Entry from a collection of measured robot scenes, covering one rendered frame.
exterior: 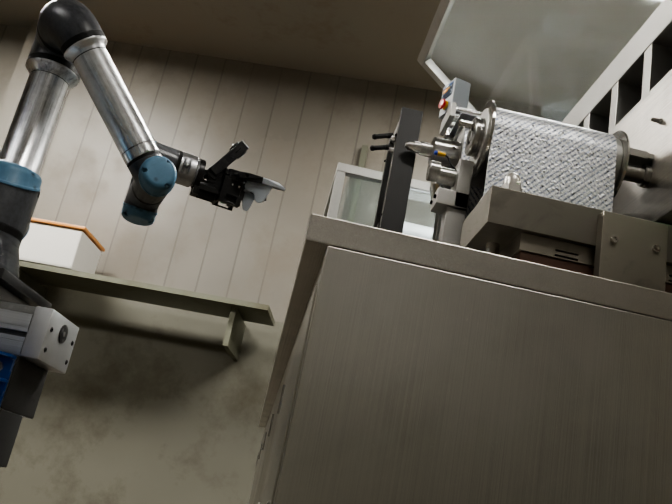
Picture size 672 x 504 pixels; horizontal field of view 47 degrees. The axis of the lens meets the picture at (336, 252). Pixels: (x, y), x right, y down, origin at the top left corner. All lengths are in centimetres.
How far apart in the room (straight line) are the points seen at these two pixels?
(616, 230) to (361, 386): 46
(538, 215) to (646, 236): 16
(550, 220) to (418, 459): 42
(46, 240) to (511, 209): 376
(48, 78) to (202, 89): 368
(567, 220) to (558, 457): 36
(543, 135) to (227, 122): 397
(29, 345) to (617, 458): 94
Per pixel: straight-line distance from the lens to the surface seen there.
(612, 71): 196
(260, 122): 526
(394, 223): 169
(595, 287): 111
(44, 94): 180
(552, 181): 145
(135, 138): 165
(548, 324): 107
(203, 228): 499
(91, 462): 480
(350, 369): 99
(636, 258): 120
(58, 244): 464
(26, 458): 493
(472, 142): 147
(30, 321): 143
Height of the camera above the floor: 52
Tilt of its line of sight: 19 degrees up
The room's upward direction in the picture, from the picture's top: 11 degrees clockwise
